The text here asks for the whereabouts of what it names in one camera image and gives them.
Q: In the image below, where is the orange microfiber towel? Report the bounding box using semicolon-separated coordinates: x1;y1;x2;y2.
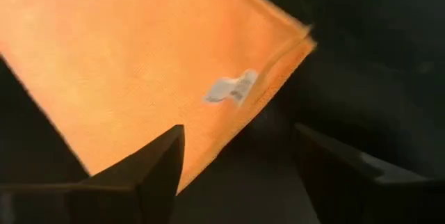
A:
0;0;317;195

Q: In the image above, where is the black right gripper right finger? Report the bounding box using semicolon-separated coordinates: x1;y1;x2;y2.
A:
294;123;445;224

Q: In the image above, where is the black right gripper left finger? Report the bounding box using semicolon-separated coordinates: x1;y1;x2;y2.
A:
0;125;186;224

